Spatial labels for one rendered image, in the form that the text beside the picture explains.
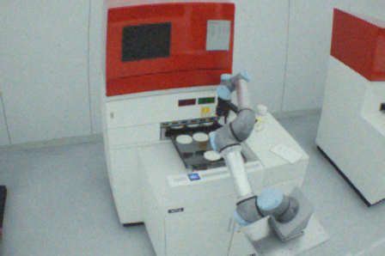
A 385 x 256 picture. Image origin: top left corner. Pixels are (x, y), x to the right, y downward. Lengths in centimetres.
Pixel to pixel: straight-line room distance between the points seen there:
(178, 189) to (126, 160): 69
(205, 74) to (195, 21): 38
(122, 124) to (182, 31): 71
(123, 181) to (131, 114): 53
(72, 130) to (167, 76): 205
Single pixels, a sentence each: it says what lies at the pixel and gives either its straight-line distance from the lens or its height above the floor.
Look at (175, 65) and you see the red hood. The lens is 219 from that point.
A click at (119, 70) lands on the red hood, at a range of 213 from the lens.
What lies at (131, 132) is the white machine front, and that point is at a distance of 238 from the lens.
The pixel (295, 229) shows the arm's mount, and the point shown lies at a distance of 179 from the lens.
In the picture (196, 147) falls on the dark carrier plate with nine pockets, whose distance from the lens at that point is 230.
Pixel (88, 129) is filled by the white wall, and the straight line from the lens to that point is 403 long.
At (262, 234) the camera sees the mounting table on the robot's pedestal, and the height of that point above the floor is 82.
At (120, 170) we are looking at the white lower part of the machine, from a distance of 253.
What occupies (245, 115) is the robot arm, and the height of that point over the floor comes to 131.
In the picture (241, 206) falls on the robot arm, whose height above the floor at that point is 99.
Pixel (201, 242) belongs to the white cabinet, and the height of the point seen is 42.
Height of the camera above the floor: 213
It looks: 30 degrees down
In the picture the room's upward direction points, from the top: 3 degrees clockwise
